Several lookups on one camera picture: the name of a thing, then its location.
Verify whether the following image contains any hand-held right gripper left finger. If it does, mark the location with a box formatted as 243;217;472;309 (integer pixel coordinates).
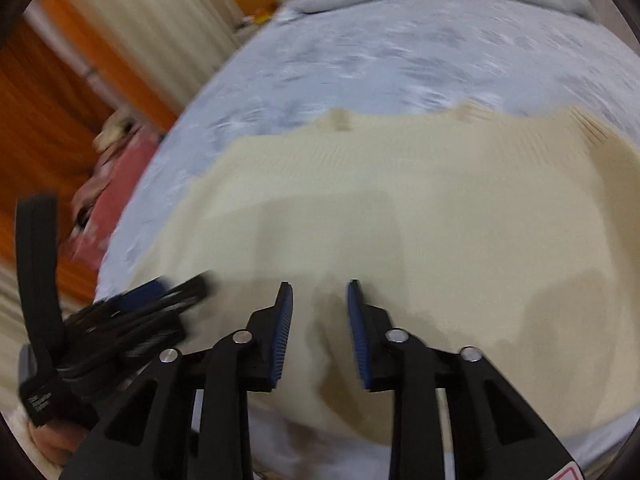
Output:
60;281;294;480

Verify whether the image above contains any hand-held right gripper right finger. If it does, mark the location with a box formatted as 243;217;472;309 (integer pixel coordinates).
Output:
347;279;582;480

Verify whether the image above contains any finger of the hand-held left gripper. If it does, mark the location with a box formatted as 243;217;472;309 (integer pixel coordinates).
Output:
92;271;212;322
59;310;187;376

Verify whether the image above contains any cream knit sweater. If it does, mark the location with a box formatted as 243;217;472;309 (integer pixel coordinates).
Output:
127;101;640;450

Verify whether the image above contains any person's left hand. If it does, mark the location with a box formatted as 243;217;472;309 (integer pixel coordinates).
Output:
30;417;86;466

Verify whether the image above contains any red cloth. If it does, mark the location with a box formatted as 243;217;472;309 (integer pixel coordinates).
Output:
69;127;162;273

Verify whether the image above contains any white crumpled cloth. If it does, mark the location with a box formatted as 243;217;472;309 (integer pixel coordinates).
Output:
93;109;137;152

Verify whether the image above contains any white curtain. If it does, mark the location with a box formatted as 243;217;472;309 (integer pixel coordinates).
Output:
47;0;242;111

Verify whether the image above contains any bed with blue-grey sheet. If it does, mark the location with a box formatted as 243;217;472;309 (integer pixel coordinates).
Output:
94;0;640;480

